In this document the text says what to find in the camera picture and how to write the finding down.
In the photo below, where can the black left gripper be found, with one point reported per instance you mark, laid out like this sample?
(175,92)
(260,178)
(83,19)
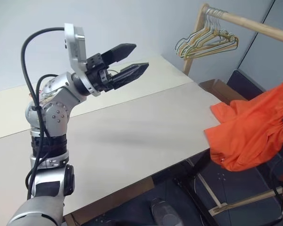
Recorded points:
(97,73)

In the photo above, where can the orange shorts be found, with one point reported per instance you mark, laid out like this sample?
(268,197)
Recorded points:
(250,131)

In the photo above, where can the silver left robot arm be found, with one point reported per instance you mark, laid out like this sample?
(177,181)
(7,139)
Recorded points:
(54,110)

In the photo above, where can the wooden clothes rack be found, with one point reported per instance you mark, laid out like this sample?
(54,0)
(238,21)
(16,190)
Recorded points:
(250,23)

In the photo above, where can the dark grey rounded shape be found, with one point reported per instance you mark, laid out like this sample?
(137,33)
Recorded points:
(163,212)

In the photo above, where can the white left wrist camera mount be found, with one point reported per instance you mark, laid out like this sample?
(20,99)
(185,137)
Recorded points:
(79,58)

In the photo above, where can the black metal table frame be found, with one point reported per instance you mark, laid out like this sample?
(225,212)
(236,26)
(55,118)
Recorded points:
(200,164)

